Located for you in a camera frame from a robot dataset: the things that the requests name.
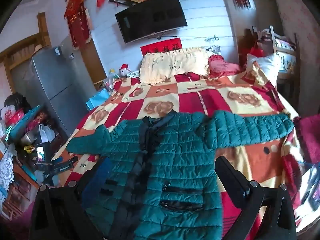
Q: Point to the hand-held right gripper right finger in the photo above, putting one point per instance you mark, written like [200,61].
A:
[232,176]

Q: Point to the wall poster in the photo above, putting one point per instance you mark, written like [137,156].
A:
[214,49]

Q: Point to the cream ruffled pillow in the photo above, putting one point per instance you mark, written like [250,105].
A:
[172,65]

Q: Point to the white plastic bag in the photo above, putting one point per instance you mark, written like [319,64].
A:
[46,133]

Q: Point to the white pillow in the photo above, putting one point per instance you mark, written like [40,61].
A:
[266,66]

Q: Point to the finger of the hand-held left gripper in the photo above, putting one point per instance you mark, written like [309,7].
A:
[65,160]

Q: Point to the wooden chair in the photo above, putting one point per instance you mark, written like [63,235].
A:
[280,47]

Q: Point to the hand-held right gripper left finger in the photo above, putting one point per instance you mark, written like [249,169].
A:
[98,177]

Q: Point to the grey refrigerator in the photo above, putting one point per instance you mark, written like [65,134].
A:
[56,85]

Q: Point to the red checked printed blanket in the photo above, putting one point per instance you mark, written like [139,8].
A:
[215,97]

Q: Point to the red knot hanging decoration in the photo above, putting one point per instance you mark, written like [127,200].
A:
[77,20]

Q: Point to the white lace cloth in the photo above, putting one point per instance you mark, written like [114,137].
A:
[6,171]

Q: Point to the light blue bag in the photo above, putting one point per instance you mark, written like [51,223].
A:
[96,100]

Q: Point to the metal pot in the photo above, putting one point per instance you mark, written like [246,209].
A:
[28,138]

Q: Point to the black wall television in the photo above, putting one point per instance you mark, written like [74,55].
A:
[152,17]

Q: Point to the wooden door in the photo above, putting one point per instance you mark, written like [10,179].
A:
[95,55]

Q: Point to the green quilted jacket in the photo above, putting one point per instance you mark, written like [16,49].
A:
[180,155]

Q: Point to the small red paper flag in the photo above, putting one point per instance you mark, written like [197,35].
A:
[101,0]

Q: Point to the red wall banner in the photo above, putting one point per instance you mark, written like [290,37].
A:
[162,47]

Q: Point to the white plush toy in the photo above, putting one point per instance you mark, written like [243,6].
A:
[124,70]

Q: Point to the maroon blanket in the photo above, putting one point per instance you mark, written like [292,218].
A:
[308,135]

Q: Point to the pink ruffled pillow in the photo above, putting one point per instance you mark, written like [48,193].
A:
[222,66]

